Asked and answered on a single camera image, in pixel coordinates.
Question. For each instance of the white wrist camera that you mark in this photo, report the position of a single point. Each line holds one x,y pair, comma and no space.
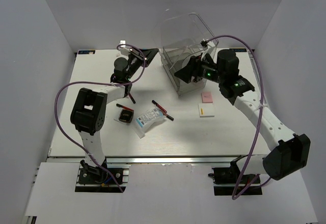
206,45
124,46

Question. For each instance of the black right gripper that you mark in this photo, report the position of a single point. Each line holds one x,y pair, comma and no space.
192,68

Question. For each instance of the blue table label left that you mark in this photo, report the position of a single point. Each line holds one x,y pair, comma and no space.
85,52

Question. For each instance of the pink makeup box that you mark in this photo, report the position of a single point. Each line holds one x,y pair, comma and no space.
206,97

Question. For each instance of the black square compact case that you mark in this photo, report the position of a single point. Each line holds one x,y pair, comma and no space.
126,116

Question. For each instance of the clear packet blue label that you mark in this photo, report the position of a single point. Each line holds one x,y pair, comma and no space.
143,122

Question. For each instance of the aluminium table edge rail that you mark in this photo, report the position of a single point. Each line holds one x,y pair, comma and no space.
211,160

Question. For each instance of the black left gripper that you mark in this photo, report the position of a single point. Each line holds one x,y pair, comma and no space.
149,54

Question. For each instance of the short red lip pencil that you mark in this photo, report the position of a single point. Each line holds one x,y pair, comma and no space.
122,106

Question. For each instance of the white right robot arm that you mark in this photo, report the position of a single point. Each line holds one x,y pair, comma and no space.
288,150

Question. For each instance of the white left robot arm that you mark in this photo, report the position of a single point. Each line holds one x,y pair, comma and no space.
88,113

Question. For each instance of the blue table label right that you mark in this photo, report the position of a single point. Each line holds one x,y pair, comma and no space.
238,49

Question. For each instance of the white box yellow label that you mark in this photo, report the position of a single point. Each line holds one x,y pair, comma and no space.
206,110

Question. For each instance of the clear acrylic makeup organizer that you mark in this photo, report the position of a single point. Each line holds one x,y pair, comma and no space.
179,37

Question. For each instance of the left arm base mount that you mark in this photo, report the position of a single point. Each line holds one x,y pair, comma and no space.
92,179

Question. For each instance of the red lip gloss tube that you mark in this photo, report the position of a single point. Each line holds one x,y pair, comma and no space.
168,116

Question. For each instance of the red lip gloss black cap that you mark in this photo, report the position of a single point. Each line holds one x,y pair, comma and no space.
159,106

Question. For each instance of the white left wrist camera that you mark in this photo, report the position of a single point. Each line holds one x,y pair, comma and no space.
124,46

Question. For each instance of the dark red lipstick tube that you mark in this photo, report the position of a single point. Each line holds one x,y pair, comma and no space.
131,97

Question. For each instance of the blue table label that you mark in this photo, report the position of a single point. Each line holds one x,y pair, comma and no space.
85,52
238,49

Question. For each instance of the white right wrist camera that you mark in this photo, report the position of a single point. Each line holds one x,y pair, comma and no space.
206,45

